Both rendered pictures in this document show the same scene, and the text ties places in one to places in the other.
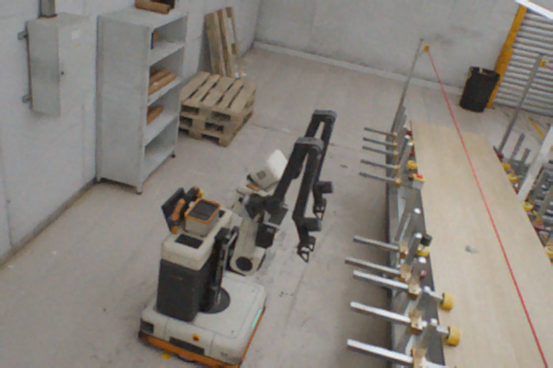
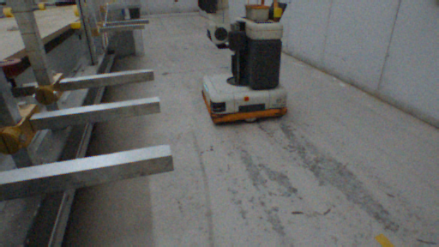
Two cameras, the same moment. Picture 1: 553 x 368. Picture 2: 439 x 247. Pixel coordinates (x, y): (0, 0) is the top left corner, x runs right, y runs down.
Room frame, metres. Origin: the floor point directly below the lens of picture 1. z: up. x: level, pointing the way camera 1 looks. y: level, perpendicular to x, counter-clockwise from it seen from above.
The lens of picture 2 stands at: (4.39, -0.78, 1.07)
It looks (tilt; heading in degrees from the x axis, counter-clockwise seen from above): 29 degrees down; 157
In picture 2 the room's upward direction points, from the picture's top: 1 degrees counter-clockwise
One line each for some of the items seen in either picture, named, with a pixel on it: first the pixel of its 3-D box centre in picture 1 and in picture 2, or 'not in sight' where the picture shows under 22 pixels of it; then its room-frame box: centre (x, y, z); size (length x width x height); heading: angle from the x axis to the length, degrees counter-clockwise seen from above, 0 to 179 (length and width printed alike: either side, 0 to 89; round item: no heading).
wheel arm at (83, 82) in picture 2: (385, 180); (83, 83); (3.54, -0.89, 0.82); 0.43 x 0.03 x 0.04; 84
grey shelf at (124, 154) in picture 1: (143, 97); not in sight; (4.34, 1.35, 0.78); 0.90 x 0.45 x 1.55; 174
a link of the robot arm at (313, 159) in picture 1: (307, 183); not in sight; (2.11, -0.17, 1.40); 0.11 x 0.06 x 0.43; 170
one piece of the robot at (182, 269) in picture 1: (200, 256); (252, 46); (2.42, 0.33, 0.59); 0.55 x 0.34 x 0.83; 169
